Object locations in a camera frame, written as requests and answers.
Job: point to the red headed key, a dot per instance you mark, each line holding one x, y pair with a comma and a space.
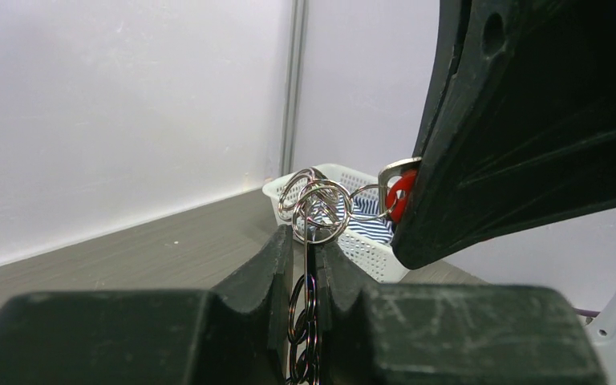
395, 182

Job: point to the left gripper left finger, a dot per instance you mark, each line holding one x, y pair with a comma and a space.
233, 333

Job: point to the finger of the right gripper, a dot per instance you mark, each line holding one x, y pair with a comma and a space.
519, 125

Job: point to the metal disc with keyrings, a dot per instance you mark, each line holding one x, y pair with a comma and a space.
288, 195

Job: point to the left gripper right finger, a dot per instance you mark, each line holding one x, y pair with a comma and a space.
406, 333

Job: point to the blue striped cloth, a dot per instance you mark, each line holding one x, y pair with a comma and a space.
335, 214

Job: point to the white plastic basket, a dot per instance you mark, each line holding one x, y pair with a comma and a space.
366, 243

